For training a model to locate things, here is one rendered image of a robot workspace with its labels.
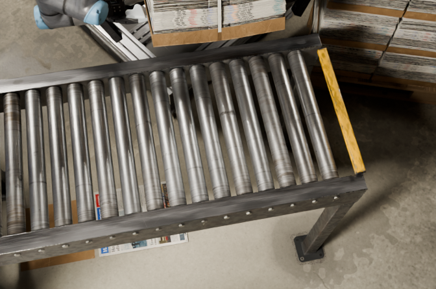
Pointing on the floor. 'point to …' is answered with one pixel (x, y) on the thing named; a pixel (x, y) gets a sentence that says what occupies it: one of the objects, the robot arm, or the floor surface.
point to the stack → (382, 31)
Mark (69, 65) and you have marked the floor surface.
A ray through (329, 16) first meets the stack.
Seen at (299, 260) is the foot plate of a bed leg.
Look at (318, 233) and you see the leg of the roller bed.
